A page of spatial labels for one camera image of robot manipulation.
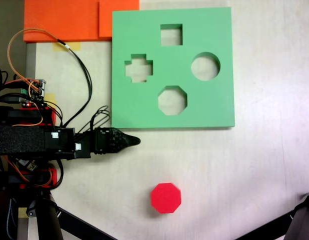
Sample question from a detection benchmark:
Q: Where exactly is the black printed gripper finger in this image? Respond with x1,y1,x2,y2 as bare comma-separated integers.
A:
115,128,142,153

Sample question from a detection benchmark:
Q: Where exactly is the red octagonal pillar block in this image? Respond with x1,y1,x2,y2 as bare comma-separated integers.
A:
150,182,182,215

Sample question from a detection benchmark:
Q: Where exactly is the green shape sorter board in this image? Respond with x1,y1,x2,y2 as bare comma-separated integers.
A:
110,6,236,130

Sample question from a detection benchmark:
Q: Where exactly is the red and black table clamp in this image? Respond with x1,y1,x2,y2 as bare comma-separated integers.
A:
9,168,58,190
6,106,57,127

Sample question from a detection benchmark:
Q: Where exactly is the black circuit board with inductor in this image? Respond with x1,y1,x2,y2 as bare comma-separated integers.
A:
16,158,38,173

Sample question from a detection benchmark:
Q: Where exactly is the circuit board with green terminal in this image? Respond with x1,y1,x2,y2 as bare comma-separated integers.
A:
20,79,48,107

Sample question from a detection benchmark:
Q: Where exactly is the black tripod brace bar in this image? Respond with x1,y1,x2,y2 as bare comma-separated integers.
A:
56,206,118,240
234,211,295,240

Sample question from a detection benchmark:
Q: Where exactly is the black tripod leg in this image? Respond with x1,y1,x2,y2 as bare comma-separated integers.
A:
25,192,64,240
284,187,309,240

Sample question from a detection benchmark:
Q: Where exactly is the large orange foam board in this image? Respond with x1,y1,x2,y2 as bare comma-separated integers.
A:
23,0,113,42

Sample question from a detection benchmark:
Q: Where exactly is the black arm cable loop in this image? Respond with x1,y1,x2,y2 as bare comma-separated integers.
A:
75,105,112,137

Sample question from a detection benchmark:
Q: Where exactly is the long black motor cable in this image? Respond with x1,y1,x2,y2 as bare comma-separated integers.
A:
56,38,93,127

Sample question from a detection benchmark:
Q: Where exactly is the black USB plug cable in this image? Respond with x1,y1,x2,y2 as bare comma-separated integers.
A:
0,96,24,104

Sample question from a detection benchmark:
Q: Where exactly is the braided grey cable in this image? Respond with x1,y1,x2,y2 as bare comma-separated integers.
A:
5,197,19,240

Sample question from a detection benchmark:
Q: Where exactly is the thin orange wire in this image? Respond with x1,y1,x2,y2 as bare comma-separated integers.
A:
6,28,61,106

